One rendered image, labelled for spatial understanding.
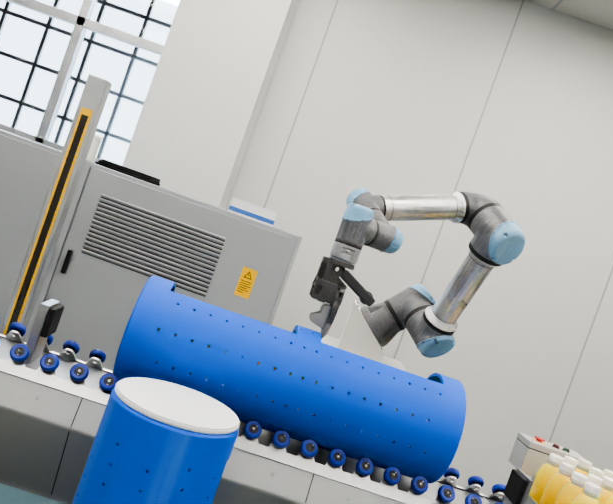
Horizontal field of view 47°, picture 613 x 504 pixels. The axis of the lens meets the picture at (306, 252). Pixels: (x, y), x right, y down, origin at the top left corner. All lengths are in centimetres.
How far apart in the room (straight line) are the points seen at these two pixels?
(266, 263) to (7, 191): 132
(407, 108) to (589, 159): 124
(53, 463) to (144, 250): 181
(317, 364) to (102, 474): 58
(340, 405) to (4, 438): 82
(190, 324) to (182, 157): 285
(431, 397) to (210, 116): 303
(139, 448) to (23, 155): 249
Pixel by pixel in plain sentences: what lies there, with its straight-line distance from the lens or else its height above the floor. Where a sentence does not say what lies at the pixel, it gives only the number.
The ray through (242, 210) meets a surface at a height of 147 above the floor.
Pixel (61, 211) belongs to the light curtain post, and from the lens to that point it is 223.
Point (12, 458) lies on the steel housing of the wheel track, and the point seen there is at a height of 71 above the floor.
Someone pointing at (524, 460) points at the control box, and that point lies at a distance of 237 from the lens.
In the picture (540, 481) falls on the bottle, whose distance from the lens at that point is 222.
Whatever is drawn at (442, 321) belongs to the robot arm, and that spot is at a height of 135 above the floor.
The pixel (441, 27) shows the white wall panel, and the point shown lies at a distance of 498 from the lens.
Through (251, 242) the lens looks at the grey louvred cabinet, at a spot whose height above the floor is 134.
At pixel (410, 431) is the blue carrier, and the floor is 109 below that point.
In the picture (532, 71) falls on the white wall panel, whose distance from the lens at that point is 503.
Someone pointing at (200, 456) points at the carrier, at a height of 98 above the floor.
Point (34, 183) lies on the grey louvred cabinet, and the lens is 374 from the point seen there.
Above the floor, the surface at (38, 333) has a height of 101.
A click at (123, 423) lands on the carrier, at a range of 149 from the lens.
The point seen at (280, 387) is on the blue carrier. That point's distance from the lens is 176.
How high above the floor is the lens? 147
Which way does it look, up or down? 1 degrees down
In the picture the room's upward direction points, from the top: 20 degrees clockwise
